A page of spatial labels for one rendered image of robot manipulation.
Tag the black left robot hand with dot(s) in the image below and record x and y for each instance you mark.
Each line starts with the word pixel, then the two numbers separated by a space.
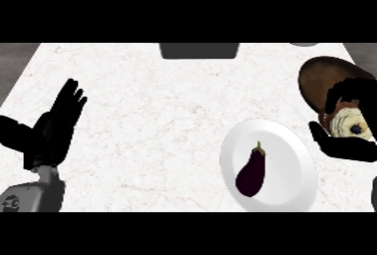
pixel 51 132

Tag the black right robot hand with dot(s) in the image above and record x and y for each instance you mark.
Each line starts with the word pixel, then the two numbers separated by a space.
pixel 350 147

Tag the white frosted cupcake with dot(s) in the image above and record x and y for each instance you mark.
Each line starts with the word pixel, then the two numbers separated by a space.
pixel 349 124

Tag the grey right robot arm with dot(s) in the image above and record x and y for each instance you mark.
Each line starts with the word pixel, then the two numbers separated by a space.
pixel 374 194

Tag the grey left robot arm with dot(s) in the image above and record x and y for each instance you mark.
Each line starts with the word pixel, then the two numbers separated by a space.
pixel 34 196

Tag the white plate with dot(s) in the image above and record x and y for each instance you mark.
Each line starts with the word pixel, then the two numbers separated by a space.
pixel 284 172

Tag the brown pan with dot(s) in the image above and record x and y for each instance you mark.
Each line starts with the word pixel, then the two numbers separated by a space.
pixel 321 78

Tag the dark purple eggplant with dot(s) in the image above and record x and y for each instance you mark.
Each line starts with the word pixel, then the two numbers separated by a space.
pixel 251 174

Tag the grey round object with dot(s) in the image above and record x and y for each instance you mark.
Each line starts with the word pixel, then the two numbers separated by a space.
pixel 303 44

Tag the dark grey box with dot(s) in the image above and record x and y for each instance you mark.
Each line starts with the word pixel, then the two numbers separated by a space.
pixel 198 50

